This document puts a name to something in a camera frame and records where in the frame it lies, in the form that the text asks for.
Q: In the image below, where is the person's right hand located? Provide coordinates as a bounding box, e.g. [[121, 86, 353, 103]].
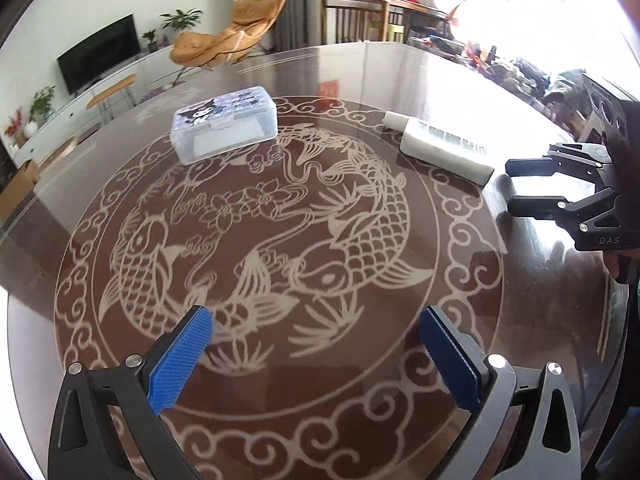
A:
[[602, 252, 632, 284]]

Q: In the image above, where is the brown cardboard box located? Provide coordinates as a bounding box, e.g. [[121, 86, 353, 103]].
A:
[[0, 159, 39, 222]]

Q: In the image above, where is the clear plastic storage box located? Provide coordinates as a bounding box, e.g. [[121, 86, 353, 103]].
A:
[[169, 86, 278, 166]]

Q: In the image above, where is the wooden chair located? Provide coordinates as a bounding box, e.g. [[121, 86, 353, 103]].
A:
[[320, 0, 454, 44]]

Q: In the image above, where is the red flower vase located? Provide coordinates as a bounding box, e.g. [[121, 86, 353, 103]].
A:
[[4, 107, 26, 148]]

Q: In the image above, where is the white tv cabinet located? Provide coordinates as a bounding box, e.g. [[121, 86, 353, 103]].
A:
[[12, 47, 180, 167]]

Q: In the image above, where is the wooden bench stool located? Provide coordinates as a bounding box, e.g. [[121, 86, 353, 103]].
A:
[[86, 74, 137, 122]]

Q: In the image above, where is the green potted plant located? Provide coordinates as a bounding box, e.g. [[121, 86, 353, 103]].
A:
[[29, 86, 55, 122]]

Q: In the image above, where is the grey curtain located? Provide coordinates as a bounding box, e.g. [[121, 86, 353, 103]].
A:
[[273, 0, 321, 52]]

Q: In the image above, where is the black television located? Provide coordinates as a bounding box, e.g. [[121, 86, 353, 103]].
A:
[[58, 14, 141, 94]]

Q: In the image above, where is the orange rocking chair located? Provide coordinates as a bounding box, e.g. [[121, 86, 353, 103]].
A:
[[169, 0, 286, 70]]

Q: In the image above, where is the leafy potted plant right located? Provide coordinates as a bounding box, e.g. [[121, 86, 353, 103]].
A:
[[160, 8, 203, 34]]

